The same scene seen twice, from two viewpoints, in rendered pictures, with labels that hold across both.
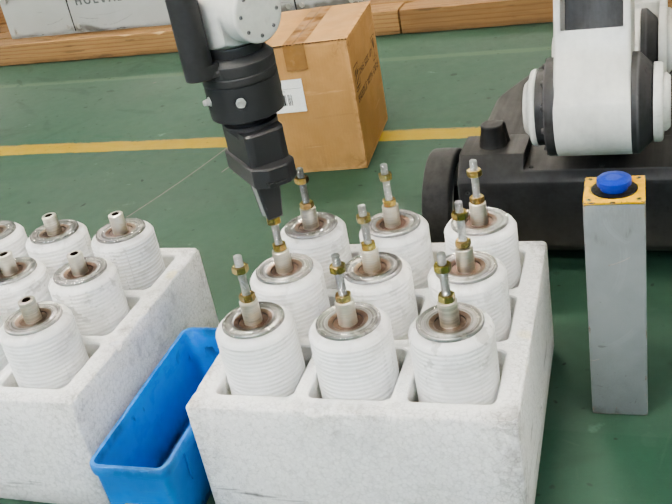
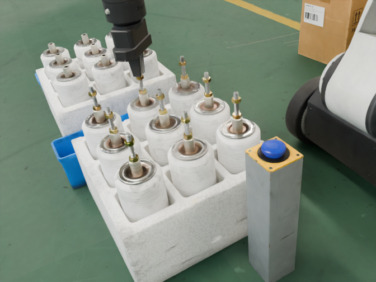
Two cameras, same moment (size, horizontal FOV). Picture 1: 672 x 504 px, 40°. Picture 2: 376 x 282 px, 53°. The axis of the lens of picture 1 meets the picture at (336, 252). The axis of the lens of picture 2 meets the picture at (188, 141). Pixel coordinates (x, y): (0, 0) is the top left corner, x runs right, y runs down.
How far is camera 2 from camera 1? 0.79 m
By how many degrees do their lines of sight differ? 39
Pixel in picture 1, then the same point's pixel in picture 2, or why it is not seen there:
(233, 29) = not seen: outside the picture
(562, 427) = (228, 257)
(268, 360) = (91, 140)
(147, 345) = (119, 107)
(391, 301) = (158, 144)
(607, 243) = (253, 182)
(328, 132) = (329, 42)
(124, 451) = not seen: hidden behind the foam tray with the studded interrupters
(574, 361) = not seen: hidden behind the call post
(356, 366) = (103, 164)
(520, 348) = (181, 206)
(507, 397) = (138, 224)
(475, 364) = (128, 198)
